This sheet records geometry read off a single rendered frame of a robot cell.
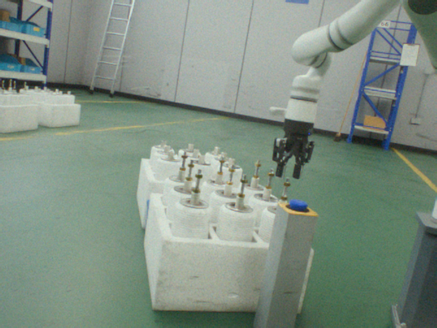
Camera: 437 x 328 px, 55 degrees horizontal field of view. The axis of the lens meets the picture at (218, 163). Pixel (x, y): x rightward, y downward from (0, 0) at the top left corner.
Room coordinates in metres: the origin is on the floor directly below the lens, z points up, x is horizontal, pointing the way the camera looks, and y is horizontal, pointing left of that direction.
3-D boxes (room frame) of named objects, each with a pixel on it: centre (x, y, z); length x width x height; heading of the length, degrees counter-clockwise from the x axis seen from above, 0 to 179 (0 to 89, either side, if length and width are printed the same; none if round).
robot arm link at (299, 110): (1.08, -0.17, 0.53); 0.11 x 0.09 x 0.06; 43
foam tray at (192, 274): (1.15, -0.04, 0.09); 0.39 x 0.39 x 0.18; 15
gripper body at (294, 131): (1.06, -0.19, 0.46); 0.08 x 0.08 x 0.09
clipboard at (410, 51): (6.29, -2.47, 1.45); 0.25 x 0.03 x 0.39; 74
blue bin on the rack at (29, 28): (6.23, 3.14, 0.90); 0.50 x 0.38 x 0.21; 73
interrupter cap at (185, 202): (1.00, 0.04, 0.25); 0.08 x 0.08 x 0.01
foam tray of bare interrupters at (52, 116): (3.49, 1.51, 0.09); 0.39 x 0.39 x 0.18; 77
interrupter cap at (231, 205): (1.03, -0.07, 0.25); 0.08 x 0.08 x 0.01
